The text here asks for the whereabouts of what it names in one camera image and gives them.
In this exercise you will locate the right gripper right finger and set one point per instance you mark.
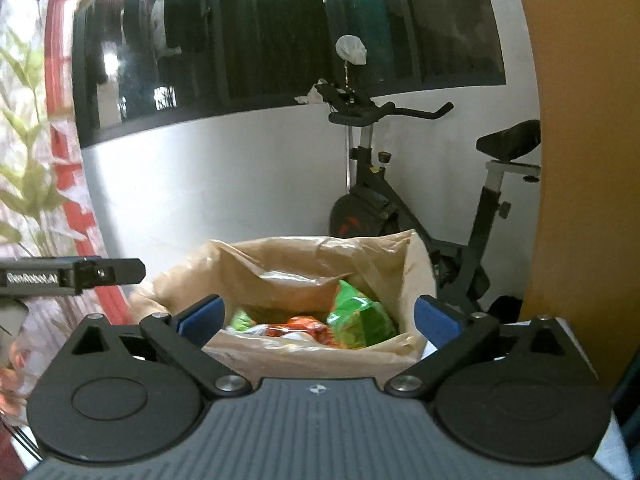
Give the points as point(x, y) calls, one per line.
point(460, 340)

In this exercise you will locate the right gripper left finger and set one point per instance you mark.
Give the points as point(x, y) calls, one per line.
point(178, 340)

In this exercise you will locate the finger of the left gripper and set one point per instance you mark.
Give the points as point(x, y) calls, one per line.
point(89, 273)

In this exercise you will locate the light green lettuce snack bag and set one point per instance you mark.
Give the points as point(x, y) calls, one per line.
point(241, 321)

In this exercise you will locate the dark green chip bag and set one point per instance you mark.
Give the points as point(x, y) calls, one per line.
point(357, 321)

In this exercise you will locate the orange red snack bag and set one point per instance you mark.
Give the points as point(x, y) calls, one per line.
point(306, 327)

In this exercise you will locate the person left hand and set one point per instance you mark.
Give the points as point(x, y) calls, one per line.
point(16, 383)

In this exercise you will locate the artificial green plant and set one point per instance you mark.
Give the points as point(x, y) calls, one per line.
point(32, 214)

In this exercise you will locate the cardboard box with plastic liner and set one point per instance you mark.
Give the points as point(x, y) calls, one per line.
point(275, 278)

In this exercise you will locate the dark window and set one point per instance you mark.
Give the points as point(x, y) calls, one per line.
point(140, 64)

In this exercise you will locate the white cloth on bike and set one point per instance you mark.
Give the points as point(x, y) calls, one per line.
point(351, 49)

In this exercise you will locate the wooden door panel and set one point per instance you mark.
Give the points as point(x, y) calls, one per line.
point(586, 259)

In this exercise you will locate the red window frame curtain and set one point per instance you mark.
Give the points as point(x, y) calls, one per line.
point(67, 161)

